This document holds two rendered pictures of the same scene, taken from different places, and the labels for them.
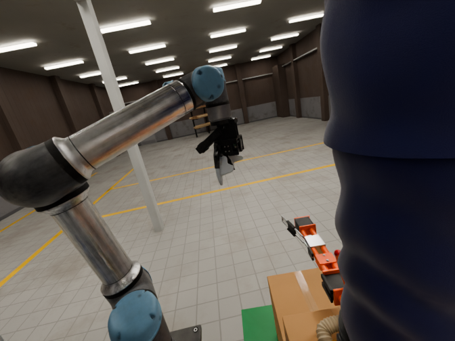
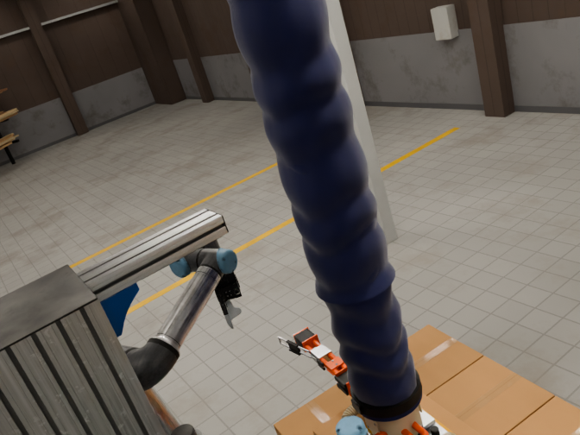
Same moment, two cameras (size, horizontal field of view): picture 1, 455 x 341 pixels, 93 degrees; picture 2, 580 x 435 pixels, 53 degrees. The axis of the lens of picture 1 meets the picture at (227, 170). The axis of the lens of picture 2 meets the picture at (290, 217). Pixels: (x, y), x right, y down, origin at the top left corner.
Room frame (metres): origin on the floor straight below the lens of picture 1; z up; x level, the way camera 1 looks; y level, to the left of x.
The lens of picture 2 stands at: (-1.01, 0.46, 2.47)
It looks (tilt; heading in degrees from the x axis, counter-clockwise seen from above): 23 degrees down; 335
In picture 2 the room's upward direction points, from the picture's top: 18 degrees counter-clockwise
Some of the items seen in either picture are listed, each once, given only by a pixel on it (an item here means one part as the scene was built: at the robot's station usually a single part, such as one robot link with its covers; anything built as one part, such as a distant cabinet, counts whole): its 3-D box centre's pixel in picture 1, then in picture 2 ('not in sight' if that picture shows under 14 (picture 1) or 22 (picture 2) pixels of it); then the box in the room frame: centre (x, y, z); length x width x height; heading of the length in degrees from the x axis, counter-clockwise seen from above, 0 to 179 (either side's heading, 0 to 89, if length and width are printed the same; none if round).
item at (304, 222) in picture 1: (305, 225); (306, 339); (0.88, -0.30, 1.07); 0.08 x 0.07 x 0.05; 177
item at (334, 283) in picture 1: (340, 285); (351, 379); (0.53, -0.28, 1.07); 0.10 x 0.08 x 0.06; 87
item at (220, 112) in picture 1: (219, 113); not in sight; (0.72, -0.01, 1.66); 0.08 x 0.08 x 0.05
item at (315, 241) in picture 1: (315, 244); (322, 355); (0.74, -0.29, 1.07); 0.07 x 0.07 x 0.04; 87
